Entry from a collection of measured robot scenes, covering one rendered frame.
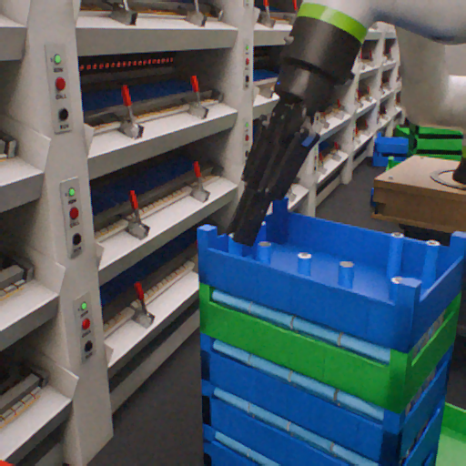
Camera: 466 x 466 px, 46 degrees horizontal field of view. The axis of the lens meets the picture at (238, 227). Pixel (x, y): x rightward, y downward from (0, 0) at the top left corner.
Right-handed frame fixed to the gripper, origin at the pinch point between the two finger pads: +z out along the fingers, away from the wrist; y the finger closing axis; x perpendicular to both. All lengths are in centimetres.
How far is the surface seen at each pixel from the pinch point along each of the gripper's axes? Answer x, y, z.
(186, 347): -25, 48, 42
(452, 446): -57, -5, 27
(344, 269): -6.1, -15.1, -0.1
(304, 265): -3.9, -10.7, 1.8
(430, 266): -20.4, -13.5, -3.8
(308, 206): -87, 113, 4
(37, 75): 29.2, 17.4, -6.3
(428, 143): -166, 152, -45
